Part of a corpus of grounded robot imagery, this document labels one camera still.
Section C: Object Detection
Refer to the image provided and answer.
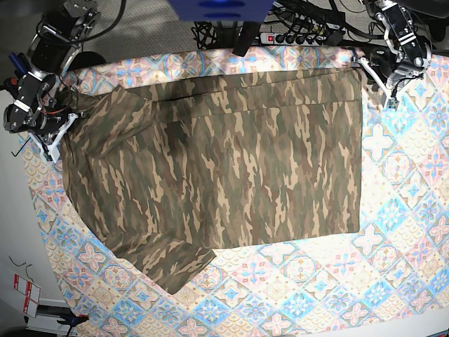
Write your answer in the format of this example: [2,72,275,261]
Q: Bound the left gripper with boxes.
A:
[365,51,414,86]

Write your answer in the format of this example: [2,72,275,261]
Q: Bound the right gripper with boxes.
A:
[29,110,76,144]

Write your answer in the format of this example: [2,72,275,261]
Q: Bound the camouflage T-shirt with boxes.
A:
[61,68,363,294]

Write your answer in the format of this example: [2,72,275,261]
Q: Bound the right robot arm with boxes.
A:
[1,1,105,145]

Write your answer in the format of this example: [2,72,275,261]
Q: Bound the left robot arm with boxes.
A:
[370,1,431,89]

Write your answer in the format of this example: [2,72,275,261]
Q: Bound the black allen key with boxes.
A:
[11,137,31,157]

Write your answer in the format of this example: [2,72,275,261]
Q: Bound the red black table clamp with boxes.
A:
[1,77,18,99]

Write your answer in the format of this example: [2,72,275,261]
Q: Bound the blue table clamp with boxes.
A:
[8,53,32,78]

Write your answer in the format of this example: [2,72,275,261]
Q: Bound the black round base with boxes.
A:
[68,51,106,71]

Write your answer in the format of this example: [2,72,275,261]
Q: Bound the white power strip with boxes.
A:
[259,32,328,46]

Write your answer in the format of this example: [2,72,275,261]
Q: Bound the red white label tag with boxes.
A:
[13,274,41,318]

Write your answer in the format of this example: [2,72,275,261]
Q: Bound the black blue bottom clamp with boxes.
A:
[57,314,89,335]

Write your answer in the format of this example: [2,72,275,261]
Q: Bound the patterned tile tablecloth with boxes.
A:
[19,56,448,336]

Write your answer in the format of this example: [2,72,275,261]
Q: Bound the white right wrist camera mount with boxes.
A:
[29,113,79,164]

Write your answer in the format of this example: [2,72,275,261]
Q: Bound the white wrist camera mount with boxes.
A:
[29,113,79,164]
[354,57,399,110]

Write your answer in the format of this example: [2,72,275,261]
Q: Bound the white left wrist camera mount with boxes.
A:
[354,57,399,110]

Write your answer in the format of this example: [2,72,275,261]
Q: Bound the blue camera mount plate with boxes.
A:
[168,0,274,22]

